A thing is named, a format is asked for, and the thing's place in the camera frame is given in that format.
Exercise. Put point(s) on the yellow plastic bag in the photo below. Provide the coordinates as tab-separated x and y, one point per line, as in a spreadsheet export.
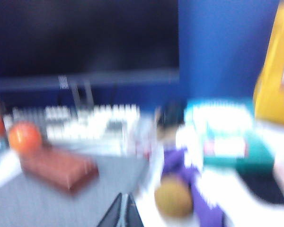
274	71

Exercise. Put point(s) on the grey monitor stand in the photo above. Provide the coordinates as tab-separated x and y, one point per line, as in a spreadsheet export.
81	94

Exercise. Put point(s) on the brown kiwi fruit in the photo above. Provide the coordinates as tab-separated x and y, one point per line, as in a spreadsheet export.
174	198

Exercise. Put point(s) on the white computer keyboard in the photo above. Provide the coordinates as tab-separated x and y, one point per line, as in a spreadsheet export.
73	123

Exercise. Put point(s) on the brown leather glasses case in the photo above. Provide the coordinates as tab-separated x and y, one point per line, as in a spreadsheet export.
61	168

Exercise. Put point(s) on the clear plastic container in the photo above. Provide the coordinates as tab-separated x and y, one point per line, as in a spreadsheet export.
143	137

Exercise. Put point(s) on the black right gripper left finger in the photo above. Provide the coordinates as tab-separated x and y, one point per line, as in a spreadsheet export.
114	212

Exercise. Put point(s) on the teal and white carton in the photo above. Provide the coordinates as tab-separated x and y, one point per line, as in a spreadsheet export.
227	142

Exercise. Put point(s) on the grey fabric laptop sleeve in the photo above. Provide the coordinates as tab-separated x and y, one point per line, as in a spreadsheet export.
49	205

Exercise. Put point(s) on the black rounded object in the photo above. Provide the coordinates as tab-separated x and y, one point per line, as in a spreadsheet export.
170	118

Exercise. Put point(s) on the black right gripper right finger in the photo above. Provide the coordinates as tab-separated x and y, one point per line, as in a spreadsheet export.
132	212

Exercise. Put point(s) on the black computer monitor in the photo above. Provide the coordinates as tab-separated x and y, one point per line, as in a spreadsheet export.
85	35

